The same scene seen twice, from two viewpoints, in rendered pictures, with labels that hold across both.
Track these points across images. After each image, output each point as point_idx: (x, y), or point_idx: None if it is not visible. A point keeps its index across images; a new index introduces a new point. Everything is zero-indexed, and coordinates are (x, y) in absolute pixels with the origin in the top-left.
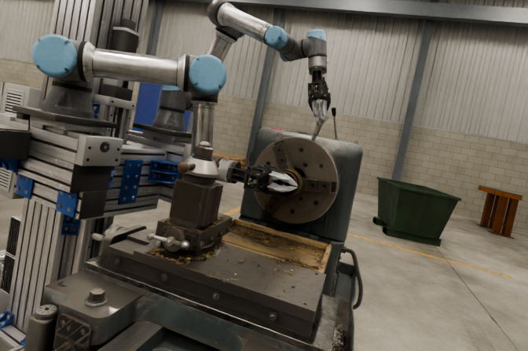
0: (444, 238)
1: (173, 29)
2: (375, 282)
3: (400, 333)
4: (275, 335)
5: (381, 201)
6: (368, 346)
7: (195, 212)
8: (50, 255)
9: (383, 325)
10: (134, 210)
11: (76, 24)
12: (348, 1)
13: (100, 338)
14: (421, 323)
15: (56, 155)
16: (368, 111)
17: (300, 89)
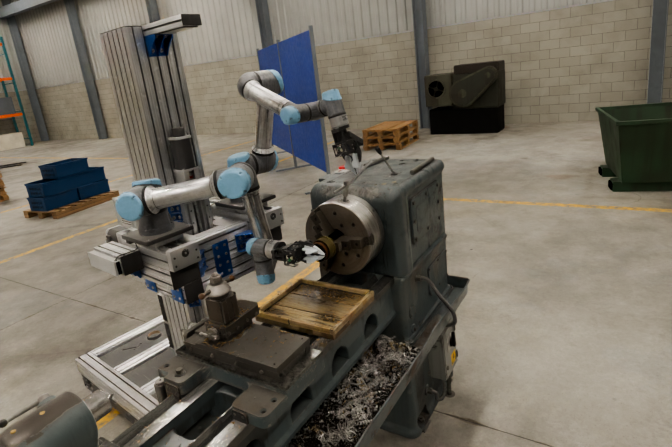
0: None
1: None
2: (564, 269)
3: (570, 329)
4: (262, 381)
5: (605, 142)
6: (521, 349)
7: (219, 316)
8: (188, 323)
9: (551, 323)
10: (235, 278)
11: (141, 146)
12: None
13: (184, 391)
14: (606, 314)
15: (158, 265)
16: None
17: None
